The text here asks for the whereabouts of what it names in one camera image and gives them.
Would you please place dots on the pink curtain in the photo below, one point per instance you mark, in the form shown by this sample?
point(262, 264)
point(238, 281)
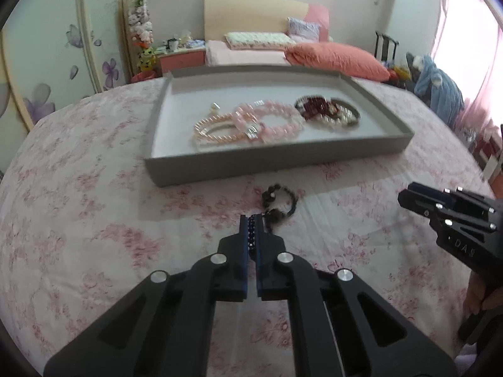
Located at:
point(468, 47)

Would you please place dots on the blue plush robe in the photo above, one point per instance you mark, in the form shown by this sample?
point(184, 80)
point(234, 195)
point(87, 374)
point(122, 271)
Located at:
point(438, 90)

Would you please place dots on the plush toy hanging column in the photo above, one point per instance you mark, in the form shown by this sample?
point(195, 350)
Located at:
point(139, 27)

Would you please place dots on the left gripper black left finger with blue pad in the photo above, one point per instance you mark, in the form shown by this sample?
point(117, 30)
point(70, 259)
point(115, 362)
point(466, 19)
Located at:
point(163, 326)

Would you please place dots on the grey shallow cardboard tray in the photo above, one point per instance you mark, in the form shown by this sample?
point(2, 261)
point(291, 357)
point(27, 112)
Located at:
point(270, 118)

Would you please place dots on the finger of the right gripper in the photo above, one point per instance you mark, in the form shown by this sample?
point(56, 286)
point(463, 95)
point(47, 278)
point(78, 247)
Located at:
point(463, 201)
point(421, 201)

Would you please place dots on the floral white pillow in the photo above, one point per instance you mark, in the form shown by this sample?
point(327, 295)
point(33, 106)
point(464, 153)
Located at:
point(244, 40)

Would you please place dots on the red waste bin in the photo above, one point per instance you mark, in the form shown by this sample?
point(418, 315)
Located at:
point(143, 76)

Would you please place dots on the pink floral bedsheet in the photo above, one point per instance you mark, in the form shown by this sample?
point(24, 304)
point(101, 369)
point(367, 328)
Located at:
point(82, 223)

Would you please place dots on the orange folded duvet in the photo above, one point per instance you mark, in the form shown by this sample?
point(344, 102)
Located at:
point(337, 57)

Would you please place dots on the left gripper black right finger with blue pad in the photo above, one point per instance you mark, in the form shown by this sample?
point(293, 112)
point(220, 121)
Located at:
point(339, 325)

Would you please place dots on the small lavender pillow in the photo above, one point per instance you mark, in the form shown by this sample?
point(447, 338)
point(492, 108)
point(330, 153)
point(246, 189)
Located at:
point(302, 31)

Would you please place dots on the dark wooden chair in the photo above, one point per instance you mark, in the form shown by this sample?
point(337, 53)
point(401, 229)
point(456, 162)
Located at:
point(387, 45)

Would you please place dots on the bed with beige headboard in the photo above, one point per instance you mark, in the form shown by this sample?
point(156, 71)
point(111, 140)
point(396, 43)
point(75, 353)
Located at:
point(224, 16)

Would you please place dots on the person's right hand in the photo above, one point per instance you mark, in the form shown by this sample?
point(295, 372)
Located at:
point(476, 300)

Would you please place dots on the wardrobe with purple flowers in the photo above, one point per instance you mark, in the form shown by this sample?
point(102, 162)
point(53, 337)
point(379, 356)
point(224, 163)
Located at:
point(55, 53)

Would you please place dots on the pink nightstand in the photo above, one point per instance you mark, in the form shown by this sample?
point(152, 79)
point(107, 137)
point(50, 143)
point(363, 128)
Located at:
point(182, 58)

